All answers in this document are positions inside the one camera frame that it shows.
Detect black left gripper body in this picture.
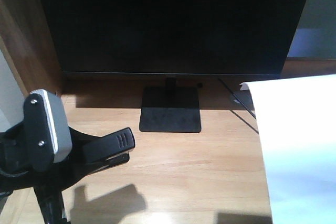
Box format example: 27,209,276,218
0,123,79,201

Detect white paper sheets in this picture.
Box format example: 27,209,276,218
241,74,335,223

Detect black stapler with orange button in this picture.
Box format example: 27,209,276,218
61,127,135,190

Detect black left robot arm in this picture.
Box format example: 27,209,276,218
1,122,82,223

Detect wooden desk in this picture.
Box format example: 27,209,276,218
0,0,336,224

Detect black computer monitor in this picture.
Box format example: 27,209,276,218
41,0,306,133

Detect grey camera on left gripper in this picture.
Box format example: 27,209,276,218
23,89,72,172

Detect black monitor cable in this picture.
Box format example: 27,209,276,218
217,77,257,119

